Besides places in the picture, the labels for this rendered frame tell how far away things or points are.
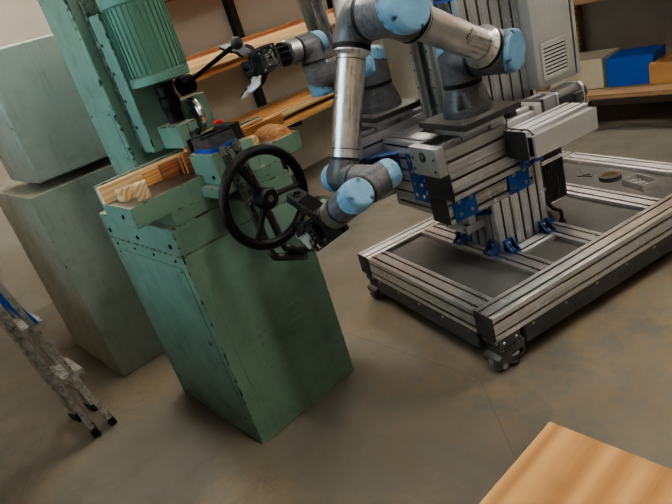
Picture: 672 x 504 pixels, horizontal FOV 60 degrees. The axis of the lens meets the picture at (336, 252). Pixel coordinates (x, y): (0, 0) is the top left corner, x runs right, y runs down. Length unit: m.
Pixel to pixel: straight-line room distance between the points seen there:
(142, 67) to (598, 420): 1.61
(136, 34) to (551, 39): 1.34
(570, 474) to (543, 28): 1.57
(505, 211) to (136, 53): 1.34
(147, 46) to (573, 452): 1.42
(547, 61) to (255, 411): 1.53
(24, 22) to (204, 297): 2.70
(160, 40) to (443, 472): 1.43
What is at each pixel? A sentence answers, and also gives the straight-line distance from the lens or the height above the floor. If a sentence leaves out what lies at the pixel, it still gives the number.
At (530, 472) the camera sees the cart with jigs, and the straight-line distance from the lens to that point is 0.99.
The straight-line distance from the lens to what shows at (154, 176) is 1.81.
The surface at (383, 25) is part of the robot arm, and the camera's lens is 1.40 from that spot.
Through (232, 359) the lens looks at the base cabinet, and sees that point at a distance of 1.85.
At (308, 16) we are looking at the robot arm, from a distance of 2.13.
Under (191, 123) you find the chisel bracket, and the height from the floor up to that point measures 1.03.
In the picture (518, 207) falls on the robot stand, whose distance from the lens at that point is 2.26.
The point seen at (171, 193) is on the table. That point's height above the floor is 0.89.
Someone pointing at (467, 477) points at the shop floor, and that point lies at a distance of 1.72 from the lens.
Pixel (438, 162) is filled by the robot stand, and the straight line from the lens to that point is 1.74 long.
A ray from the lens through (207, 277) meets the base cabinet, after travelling 1.74.
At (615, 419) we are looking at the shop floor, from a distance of 1.84.
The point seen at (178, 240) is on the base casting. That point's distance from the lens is 1.68.
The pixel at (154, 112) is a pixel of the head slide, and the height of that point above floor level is 1.08.
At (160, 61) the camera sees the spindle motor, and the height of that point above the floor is 1.22.
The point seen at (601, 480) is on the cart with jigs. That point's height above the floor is 0.53.
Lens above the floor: 1.25
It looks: 23 degrees down
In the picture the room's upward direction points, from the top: 17 degrees counter-clockwise
